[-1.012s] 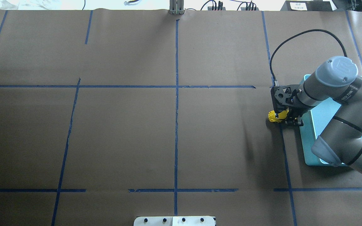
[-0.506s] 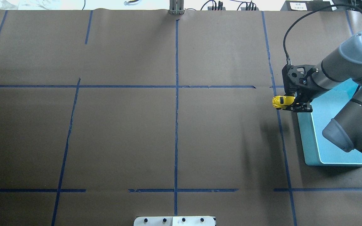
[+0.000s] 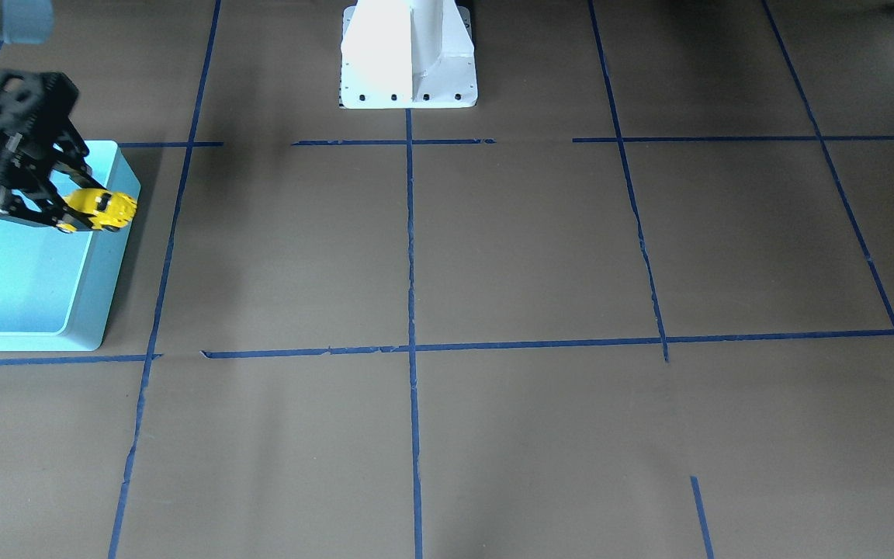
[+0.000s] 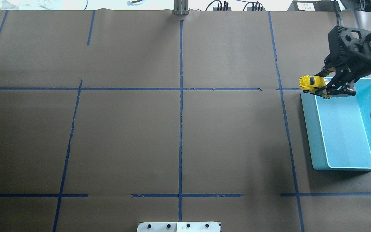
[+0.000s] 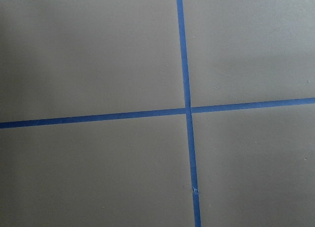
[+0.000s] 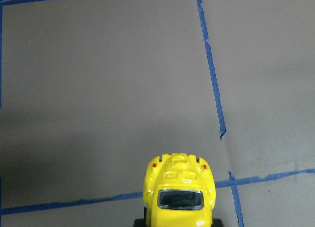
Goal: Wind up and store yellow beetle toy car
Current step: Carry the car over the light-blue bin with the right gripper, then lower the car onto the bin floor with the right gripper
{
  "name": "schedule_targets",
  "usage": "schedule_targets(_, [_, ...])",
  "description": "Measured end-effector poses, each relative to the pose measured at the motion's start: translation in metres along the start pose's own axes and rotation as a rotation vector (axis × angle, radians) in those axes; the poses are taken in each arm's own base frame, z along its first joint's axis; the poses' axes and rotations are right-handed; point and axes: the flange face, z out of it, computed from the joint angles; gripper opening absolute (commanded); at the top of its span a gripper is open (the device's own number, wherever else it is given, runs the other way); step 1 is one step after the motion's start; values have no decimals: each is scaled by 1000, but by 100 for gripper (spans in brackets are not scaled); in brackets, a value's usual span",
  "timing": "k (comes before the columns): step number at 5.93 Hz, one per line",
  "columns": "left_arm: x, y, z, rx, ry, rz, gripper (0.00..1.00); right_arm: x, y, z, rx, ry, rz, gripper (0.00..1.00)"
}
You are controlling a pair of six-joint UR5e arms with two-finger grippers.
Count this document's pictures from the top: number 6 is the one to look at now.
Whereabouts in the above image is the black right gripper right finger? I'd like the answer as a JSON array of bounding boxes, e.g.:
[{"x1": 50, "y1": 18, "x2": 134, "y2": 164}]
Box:
[{"x1": 213, "y1": 218, "x2": 224, "y2": 227}]

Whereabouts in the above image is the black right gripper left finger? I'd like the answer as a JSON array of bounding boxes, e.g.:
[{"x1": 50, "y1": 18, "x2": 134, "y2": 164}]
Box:
[{"x1": 133, "y1": 219, "x2": 146, "y2": 227}]

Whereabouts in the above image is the yellow beetle toy car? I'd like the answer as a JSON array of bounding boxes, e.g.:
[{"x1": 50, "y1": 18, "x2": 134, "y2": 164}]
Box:
[{"x1": 143, "y1": 153, "x2": 216, "y2": 227}]

